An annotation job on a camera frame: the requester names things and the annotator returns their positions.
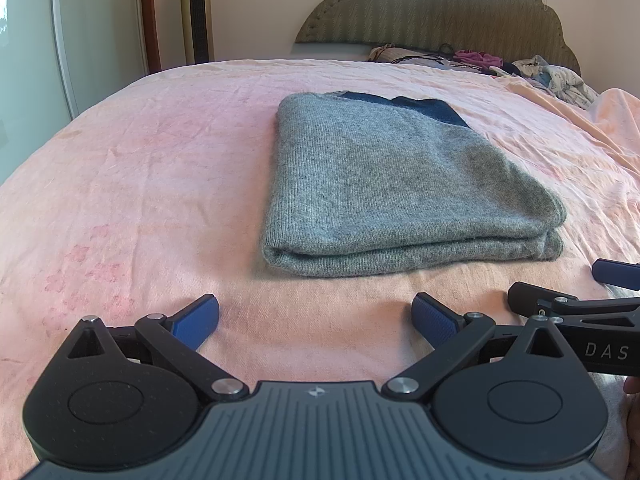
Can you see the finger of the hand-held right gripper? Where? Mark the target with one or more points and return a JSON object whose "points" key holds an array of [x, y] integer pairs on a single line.
{"points": [[617, 272], [540, 297]]}

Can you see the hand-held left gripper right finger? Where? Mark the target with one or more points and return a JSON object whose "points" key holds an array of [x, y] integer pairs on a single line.
{"points": [[434, 317]]}

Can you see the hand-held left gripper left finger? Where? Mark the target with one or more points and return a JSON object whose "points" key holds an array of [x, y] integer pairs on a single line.
{"points": [[197, 317]]}

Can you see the grey sweater with navy sleeves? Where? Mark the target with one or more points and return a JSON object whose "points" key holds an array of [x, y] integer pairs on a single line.
{"points": [[390, 185]]}

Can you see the pile of clothes at headboard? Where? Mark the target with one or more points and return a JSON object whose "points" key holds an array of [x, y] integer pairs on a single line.
{"points": [[560, 80]]}

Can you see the person's right hand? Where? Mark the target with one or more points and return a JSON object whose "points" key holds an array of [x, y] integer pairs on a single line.
{"points": [[634, 387]]}

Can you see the pink blanket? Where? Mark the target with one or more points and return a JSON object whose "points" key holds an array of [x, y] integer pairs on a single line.
{"points": [[600, 120]]}

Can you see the pink bed sheet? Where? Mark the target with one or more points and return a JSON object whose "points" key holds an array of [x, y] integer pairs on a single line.
{"points": [[150, 160]]}

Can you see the dark navy cloth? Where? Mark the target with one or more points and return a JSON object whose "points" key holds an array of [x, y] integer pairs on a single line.
{"points": [[510, 67]]}

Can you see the purple cloth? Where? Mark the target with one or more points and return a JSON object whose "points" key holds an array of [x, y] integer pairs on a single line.
{"points": [[475, 57]]}

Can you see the brown pillow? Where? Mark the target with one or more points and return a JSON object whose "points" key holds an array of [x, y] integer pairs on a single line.
{"points": [[395, 54]]}

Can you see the gold tower fan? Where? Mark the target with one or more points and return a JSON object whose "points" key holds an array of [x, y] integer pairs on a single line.
{"points": [[196, 15]]}

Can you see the olive padded headboard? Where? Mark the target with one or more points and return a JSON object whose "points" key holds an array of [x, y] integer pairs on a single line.
{"points": [[440, 5]]}

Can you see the white glass wardrobe door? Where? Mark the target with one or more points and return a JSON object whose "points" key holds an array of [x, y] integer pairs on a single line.
{"points": [[70, 35]]}

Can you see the brown wooden door frame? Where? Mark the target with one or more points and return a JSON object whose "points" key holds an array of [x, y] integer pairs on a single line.
{"points": [[150, 15]]}

